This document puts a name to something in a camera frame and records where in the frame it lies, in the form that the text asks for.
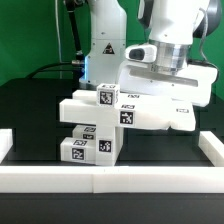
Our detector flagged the black cable on table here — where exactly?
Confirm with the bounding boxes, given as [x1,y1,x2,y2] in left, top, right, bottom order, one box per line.
[25,60,84,80]

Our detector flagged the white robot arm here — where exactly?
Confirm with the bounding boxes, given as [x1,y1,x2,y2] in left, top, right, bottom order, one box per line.
[64,0,222,107]

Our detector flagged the white chair back frame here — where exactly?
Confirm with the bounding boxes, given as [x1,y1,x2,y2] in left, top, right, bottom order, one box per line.
[59,90,196,131]

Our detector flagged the white front rail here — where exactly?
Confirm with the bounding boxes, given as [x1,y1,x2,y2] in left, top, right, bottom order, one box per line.
[0,166,224,193]

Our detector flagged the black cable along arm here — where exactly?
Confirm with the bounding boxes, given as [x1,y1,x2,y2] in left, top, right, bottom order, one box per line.
[63,0,84,61]

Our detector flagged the white thin cable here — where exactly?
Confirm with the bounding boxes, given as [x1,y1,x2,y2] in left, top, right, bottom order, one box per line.
[54,0,64,80]

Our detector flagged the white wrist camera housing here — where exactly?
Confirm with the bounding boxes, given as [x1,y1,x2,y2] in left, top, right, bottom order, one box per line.
[125,44,157,63]

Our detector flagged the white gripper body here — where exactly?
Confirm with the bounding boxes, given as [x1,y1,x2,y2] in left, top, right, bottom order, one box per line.
[117,60,218,107]

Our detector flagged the white obstacle wall bar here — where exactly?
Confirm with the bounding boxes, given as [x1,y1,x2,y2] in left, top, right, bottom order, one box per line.
[198,131,224,167]

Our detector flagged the white block left edge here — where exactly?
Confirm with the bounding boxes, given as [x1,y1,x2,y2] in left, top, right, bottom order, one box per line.
[0,129,13,163]

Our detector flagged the white tagged cube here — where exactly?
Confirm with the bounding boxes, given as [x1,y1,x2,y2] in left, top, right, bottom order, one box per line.
[97,83,120,107]

